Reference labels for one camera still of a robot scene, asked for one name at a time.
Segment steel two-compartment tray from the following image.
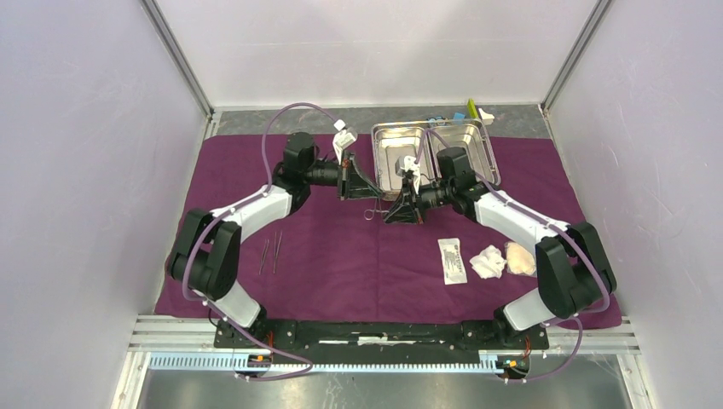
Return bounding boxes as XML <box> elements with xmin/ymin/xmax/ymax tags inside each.
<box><xmin>372</xmin><ymin>118</ymin><xmax>501</xmax><ymax>202</ymax></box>

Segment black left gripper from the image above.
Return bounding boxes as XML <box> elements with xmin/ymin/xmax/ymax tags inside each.
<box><xmin>303</xmin><ymin>150</ymin><xmax>382</xmax><ymax>200</ymax></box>

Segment maroon cloth wrap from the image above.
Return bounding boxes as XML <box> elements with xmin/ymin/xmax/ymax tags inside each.
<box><xmin>154</xmin><ymin>133</ymin><xmax>623</xmax><ymax>331</ymax></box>

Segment white gauze pad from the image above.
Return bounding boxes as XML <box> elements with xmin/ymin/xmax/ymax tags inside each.
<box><xmin>505</xmin><ymin>241</ymin><xmax>536</xmax><ymax>277</ymax></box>

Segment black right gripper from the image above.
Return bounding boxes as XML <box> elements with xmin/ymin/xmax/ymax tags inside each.
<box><xmin>384</xmin><ymin>177</ymin><xmax>454</xmax><ymax>225</ymax></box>

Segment white plastic block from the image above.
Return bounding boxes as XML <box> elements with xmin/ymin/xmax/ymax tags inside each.
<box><xmin>477</xmin><ymin>107</ymin><xmax>495</xmax><ymax>126</ymax></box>

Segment aluminium frame rail left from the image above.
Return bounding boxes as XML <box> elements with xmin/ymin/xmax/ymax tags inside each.
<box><xmin>140</xmin><ymin>0</ymin><xmax>223</xmax><ymax>315</ymax></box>

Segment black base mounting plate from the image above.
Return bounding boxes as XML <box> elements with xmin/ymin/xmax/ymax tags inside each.
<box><xmin>248</xmin><ymin>319</ymin><xmax>550</xmax><ymax>366</ymax></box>

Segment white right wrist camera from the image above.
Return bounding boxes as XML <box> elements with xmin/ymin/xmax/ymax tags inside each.
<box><xmin>395</xmin><ymin>155</ymin><xmax>421</xmax><ymax>193</ymax></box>

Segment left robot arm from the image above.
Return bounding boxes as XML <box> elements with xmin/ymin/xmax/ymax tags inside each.
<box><xmin>165</xmin><ymin>129</ymin><xmax>381</xmax><ymax>348</ymax></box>

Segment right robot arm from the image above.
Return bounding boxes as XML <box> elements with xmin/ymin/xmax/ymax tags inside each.
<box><xmin>385</xmin><ymin>147</ymin><xmax>616</xmax><ymax>348</ymax></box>

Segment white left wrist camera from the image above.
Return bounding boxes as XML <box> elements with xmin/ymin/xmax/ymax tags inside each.
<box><xmin>333</xmin><ymin>119</ymin><xmax>358</xmax><ymax>164</ymax></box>

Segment white gauze packet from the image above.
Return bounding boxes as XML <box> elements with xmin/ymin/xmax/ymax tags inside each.
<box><xmin>470</xmin><ymin>245</ymin><xmax>506</xmax><ymax>279</ymax></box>

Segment green suture packet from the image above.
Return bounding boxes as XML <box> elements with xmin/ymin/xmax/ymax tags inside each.
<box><xmin>437</xmin><ymin>238</ymin><xmax>467</xmax><ymax>285</ymax></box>

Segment steel forceps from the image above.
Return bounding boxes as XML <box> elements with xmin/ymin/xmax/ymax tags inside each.
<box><xmin>272</xmin><ymin>231</ymin><xmax>283</xmax><ymax>274</ymax></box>
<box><xmin>257</xmin><ymin>239</ymin><xmax>270</xmax><ymax>275</ymax></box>

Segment aluminium frame rail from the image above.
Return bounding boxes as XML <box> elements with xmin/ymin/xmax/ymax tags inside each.
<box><xmin>140</xmin><ymin>0</ymin><xmax>223</xmax><ymax>315</ymax></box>
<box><xmin>112</xmin><ymin>315</ymin><xmax>657</xmax><ymax>408</ymax></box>

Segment yellow-green plastic block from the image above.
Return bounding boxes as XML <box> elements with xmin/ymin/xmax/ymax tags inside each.
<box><xmin>466</xmin><ymin>98</ymin><xmax>481</xmax><ymax>119</ymax></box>

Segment aluminium front frame rail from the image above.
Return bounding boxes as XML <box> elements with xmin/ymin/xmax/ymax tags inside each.
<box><xmin>112</xmin><ymin>315</ymin><xmax>657</xmax><ymax>408</ymax></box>

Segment steel needle holder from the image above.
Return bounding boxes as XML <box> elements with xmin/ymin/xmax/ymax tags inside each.
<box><xmin>362</xmin><ymin>199</ymin><xmax>389</xmax><ymax>221</ymax></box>

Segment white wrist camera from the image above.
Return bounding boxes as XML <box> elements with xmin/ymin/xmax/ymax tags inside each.
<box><xmin>333</xmin><ymin>119</ymin><xmax>358</xmax><ymax>164</ymax></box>
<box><xmin>395</xmin><ymin>155</ymin><xmax>421</xmax><ymax>193</ymax></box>

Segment aluminium frame post right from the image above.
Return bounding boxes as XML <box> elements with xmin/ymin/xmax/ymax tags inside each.
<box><xmin>539</xmin><ymin>0</ymin><xmax>614</xmax><ymax>118</ymax></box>

